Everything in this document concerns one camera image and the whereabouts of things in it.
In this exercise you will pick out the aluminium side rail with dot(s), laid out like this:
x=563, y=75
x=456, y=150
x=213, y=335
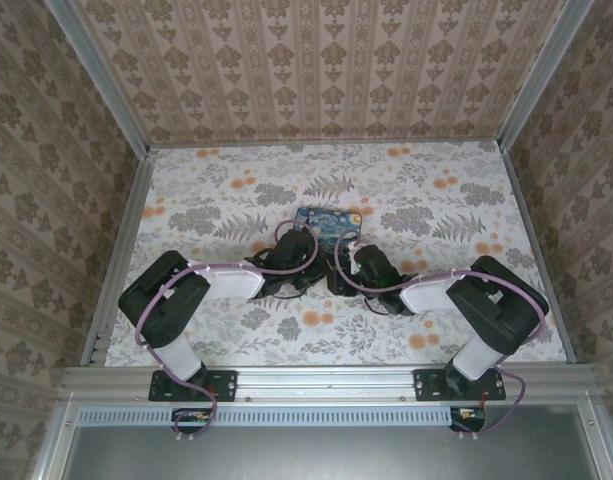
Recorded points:
x=128, y=240
x=536, y=240

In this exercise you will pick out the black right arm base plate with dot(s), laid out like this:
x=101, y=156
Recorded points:
x=428, y=385

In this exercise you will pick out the aluminium cross rail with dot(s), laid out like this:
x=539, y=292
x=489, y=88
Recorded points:
x=326, y=382

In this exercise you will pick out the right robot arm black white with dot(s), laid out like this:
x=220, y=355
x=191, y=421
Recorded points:
x=496, y=305

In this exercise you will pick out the floral table cover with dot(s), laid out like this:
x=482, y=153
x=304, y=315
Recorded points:
x=236, y=180

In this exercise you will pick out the aluminium frame post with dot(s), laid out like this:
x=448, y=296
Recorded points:
x=541, y=75
x=96, y=75

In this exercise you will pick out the black connector board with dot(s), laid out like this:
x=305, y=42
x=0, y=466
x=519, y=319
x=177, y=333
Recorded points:
x=191, y=419
x=468, y=417

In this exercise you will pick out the grey metal sheet panel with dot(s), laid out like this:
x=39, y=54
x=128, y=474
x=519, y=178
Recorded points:
x=326, y=455

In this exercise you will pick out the starry night print box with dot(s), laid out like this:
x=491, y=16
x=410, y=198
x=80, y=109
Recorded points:
x=331, y=222

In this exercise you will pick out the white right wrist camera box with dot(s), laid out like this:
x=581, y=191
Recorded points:
x=355, y=252

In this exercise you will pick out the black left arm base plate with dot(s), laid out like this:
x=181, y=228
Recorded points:
x=221, y=385

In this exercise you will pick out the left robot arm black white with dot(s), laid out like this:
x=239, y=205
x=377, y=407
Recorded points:
x=161, y=300

